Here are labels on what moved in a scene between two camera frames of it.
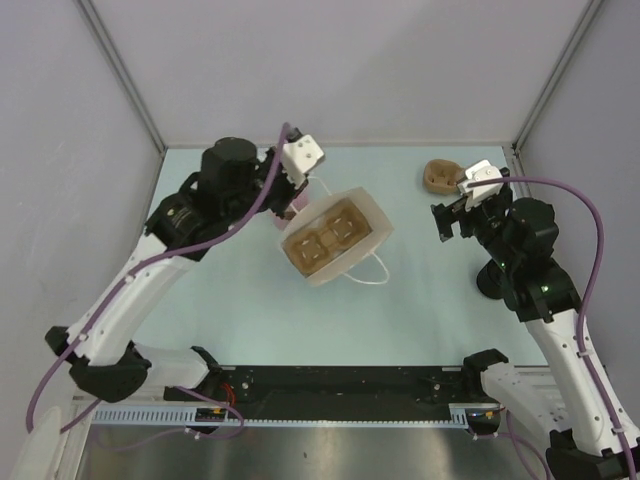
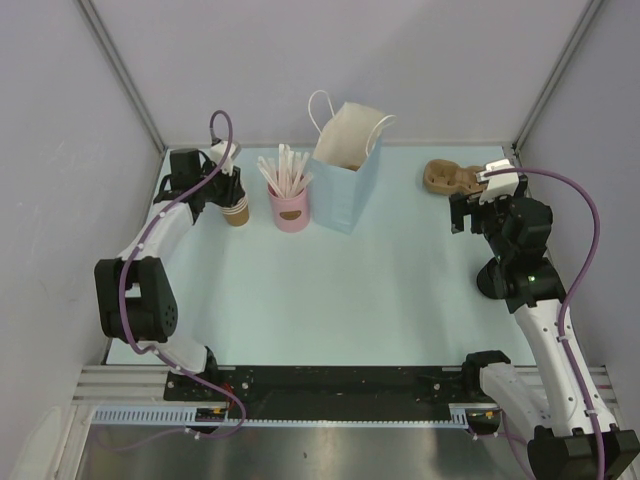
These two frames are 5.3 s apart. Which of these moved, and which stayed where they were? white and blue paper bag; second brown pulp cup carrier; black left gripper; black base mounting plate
Moved: white and blue paper bag; black left gripper
Stayed: second brown pulp cup carrier; black base mounting plate
